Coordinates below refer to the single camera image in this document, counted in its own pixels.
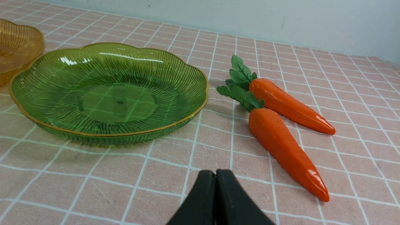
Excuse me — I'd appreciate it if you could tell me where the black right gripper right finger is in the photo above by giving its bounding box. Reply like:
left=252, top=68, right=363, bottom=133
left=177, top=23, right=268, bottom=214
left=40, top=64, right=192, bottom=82
left=216, top=169, right=275, bottom=225

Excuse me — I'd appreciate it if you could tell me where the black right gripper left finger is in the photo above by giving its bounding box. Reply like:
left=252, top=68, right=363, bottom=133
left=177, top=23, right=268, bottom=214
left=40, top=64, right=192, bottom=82
left=167, top=170, right=216, bottom=225

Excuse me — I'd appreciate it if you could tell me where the orange toy carrot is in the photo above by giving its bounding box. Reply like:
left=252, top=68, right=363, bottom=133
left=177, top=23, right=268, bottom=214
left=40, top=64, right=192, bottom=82
left=216, top=84, right=330, bottom=202
left=225, top=55, right=336, bottom=135

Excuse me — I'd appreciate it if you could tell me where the green ribbed plastic plate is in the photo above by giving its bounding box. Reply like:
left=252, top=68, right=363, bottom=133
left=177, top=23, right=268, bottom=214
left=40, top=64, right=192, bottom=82
left=9, top=42, right=209, bottom=145

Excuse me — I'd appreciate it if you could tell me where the pink checked tablecloth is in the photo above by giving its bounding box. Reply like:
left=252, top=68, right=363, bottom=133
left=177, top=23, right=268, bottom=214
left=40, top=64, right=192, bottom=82
left=1, top=0, right=400, bottom=225

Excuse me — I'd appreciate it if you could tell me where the amber ribbed plastic plate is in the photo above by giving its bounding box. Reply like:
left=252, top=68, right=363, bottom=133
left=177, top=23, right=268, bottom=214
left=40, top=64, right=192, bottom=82
left=0, top=19, right=45, bottom=86

